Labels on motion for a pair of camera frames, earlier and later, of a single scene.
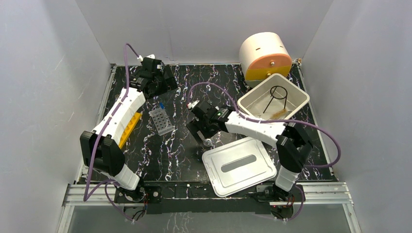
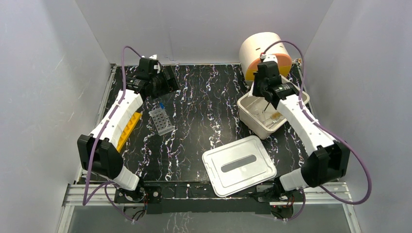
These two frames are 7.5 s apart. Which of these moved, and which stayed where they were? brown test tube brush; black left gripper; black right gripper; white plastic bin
Moved: black right gripper
Stayed: brown test tube brush; black left gripper; white plastic bin
